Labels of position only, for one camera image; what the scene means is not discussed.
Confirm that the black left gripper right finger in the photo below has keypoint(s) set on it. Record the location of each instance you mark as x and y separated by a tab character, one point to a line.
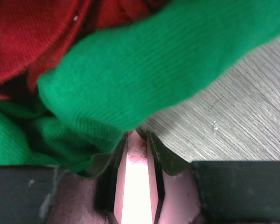
169	183

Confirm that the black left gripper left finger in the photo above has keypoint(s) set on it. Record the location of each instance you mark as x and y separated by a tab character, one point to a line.
107	190

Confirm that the pink t shirt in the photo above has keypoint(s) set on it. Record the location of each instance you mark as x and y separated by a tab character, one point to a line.
136	148

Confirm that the green t shirt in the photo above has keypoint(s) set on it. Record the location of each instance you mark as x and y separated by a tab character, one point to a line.
112	79

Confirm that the dark red t shirt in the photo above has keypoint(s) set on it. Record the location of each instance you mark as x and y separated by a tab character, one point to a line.
36	34

